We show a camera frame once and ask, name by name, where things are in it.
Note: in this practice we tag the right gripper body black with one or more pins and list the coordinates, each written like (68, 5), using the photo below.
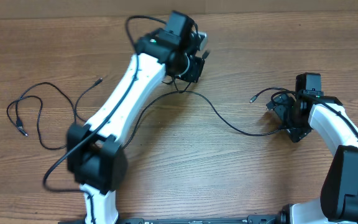
(293, 122)

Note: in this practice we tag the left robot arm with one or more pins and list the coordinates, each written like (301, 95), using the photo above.
(95, 151)

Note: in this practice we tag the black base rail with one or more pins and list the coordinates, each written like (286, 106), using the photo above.
(194, 221)

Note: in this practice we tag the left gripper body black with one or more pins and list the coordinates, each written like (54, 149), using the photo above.
(192, 70)

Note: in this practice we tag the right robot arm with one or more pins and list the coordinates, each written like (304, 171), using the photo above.
(307, 109)

